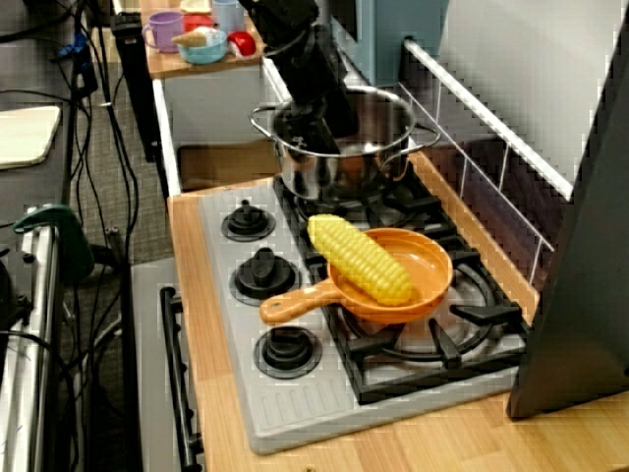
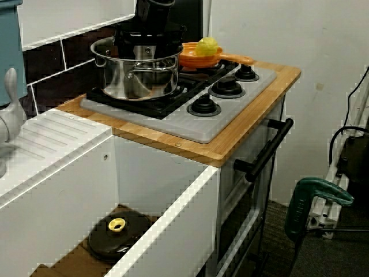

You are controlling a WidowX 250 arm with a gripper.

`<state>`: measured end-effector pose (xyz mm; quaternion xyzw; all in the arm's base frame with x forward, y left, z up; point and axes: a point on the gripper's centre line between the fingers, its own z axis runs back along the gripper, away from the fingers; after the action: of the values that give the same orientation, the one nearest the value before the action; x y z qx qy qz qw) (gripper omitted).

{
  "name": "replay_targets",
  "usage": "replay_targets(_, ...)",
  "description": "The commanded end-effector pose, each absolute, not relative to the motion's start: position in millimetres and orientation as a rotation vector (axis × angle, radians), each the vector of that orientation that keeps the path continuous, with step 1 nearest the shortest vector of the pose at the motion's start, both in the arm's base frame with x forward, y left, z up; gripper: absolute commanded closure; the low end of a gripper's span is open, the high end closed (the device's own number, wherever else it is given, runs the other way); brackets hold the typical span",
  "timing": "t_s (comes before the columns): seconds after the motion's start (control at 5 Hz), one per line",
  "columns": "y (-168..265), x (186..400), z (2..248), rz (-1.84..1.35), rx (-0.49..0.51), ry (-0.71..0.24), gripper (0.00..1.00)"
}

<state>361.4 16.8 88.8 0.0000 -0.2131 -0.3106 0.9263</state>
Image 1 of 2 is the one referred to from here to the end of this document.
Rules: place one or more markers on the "cream toy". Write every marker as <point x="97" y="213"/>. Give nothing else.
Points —
<point x="195" y="6"/>

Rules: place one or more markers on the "green clamp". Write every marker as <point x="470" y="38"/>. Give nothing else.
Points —
<point x="74" y="246"/>

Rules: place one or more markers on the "orange toy frying pan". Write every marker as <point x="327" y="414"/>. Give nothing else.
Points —
<point x="432" y="280"/>

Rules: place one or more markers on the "black device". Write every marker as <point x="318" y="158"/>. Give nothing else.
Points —
<point x="12" y="295"/>

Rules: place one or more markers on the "grey toy stove plate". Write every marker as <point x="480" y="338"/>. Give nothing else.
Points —
<point x="295" y="418"/>

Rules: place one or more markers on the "toy ice cream cone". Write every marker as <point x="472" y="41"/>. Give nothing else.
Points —
<point x="189" y="39"/>

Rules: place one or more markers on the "stainless steel pot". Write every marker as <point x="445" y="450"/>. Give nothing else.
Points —
<point x="344" y="172"/>

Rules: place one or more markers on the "light blue toy bowl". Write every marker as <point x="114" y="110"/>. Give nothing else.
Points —
<point x="204" y="53"/>

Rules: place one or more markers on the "black stove knob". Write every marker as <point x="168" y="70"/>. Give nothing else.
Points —
<point x="248" y="223"/>
<point x="265" y="277"/>
<point x="287" y="351"/>

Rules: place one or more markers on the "black post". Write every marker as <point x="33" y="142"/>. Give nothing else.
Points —
<point x="135" y="88"/>

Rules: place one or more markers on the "aluminium frame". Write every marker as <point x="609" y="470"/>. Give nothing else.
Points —
<point x="34" y="344"/>

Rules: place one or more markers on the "blue connector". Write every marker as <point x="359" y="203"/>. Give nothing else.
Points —
<point x="74" y="46"/>

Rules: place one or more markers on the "purple toy cup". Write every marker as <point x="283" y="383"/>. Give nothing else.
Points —
<point x="164" y="32"/>

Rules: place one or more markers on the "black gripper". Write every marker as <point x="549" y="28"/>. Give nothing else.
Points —
<point x="309" y="74"/>

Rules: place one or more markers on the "red and white toy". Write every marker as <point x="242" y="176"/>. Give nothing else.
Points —
<point x="243" y="44"/>

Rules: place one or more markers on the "white toy sink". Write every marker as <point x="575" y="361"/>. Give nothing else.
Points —
<point x="211" y="113"/>

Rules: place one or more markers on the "light blue toy cup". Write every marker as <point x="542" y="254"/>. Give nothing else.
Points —
<point x="228" y="15"/>

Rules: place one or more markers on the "yellow toy corn cob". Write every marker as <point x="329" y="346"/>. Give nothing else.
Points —
<point x="359" y="260"/>

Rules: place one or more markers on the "dark grey side panel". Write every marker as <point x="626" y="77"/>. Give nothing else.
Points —
<point x="580" y="295"/>

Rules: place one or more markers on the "black burner grate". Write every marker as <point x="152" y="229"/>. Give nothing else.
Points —
<point x="285" y="201"/>
<point x="432" y="381"/>

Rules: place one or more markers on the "white board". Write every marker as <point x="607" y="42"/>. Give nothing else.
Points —
<point x="24" y="137"/>

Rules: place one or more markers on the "white toy oven door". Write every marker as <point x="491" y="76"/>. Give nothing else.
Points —
<point x="147" y="369"/>

